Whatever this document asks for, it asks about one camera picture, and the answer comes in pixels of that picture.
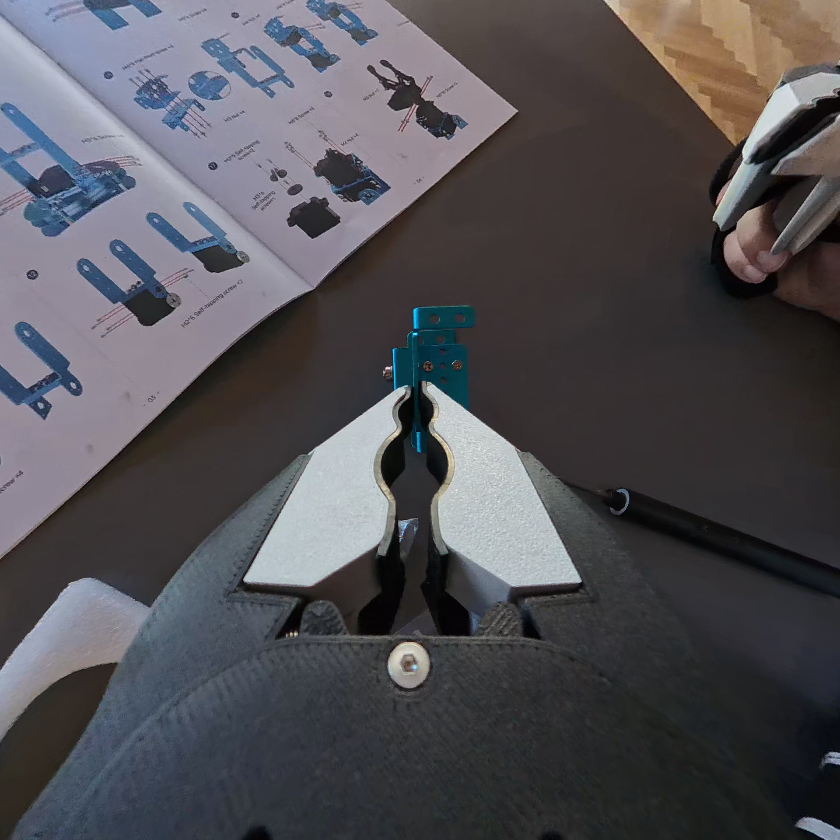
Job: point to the person's right hand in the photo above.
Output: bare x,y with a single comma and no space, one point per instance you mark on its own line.
754,256

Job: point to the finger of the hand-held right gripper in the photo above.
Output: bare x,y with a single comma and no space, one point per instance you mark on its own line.
774,124
820,170

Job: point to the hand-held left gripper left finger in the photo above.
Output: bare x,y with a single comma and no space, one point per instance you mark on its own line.
315,525

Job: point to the blue metal bracket assembly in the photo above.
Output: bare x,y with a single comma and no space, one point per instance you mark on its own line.
446,367

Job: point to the black screwdriver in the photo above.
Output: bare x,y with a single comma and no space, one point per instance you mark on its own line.
722,535

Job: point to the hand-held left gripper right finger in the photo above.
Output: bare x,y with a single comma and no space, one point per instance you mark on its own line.
505,525

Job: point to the white foam packing piece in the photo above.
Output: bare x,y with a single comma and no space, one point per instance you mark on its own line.
72,610

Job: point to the assembly instruction booklet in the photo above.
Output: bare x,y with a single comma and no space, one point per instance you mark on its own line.
262,197

